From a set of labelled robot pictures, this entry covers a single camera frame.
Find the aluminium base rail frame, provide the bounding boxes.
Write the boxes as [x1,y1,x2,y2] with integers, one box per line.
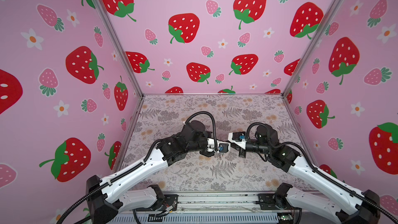
[111,191,320,224]

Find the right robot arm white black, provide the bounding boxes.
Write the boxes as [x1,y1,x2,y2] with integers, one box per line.
[228,122,381,224]

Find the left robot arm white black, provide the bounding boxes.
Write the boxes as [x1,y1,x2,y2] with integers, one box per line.
[86,121,221,224]

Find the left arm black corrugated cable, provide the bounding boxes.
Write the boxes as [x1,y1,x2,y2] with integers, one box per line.
[184,111,218,144]

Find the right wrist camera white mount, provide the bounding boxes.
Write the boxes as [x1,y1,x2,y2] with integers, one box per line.
[228,132,247,144]

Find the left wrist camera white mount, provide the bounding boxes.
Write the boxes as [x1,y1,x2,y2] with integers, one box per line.
[207,139,231,153]

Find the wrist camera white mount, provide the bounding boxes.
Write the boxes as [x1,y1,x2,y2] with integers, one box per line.
[228,132,247,144]
[207,139,231,153]

